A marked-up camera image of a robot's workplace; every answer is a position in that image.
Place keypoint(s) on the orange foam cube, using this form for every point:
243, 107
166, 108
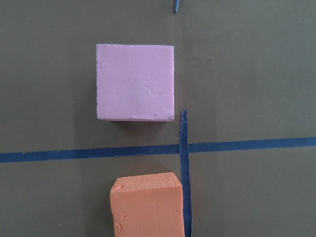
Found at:
147, 206

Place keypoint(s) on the light pink foam cube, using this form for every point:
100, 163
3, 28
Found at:
135, 82

